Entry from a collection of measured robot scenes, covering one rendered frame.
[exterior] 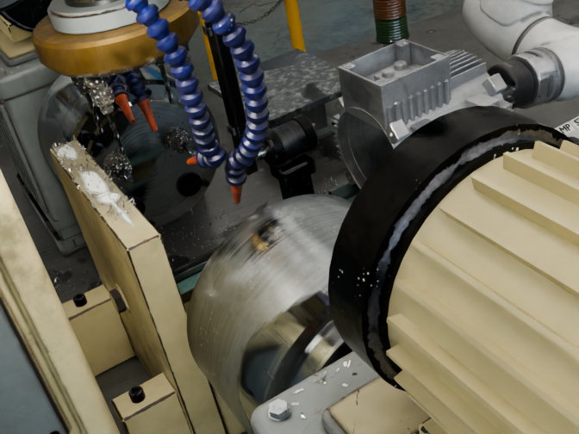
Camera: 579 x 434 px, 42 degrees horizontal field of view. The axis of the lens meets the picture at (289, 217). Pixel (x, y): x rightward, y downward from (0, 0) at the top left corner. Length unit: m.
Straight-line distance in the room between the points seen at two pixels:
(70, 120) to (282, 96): 0.55
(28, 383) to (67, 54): 0.33
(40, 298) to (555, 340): 0.53
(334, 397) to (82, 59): 0.43
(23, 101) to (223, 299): 0.70
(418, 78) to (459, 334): 0.70
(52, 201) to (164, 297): 0.60
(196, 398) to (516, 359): 0.63
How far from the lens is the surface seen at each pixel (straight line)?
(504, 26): 1.36
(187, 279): 1.10
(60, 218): 1.42
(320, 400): 0.56
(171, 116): 1.16
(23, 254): 0.72
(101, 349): 1.16
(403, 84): 1.03
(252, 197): 1.46
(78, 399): 0.83
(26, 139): 1.34
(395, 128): 1.02
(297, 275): 0.67
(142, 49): 0.78
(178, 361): 0.90
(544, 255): 0.37
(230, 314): 0.70
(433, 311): 0.38
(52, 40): 0.82
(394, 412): 0.53
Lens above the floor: 1.57
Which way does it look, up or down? 34 degrees down
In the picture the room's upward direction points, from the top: 12 degrees counter-clockwise
